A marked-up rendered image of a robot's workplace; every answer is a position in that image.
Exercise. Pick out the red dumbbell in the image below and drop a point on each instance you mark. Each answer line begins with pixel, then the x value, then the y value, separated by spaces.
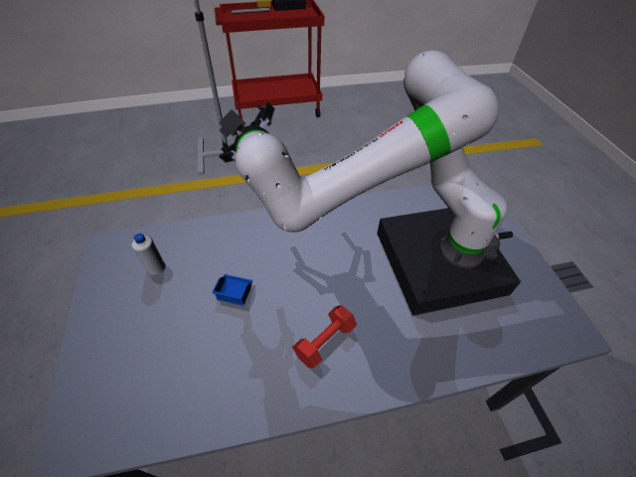
pixel 342 319

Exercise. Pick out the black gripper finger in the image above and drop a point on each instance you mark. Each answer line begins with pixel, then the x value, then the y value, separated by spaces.
pixel 265 114
pixel 228 154

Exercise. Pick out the blue plastic bin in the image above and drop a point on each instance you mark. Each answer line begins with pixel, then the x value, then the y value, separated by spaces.
pixel 232 285

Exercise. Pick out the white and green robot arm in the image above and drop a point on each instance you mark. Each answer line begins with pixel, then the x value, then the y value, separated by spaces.
pixel 451 110

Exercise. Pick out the white bottle with blue cap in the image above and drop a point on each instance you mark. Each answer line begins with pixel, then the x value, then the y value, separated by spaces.
pixel 148 254

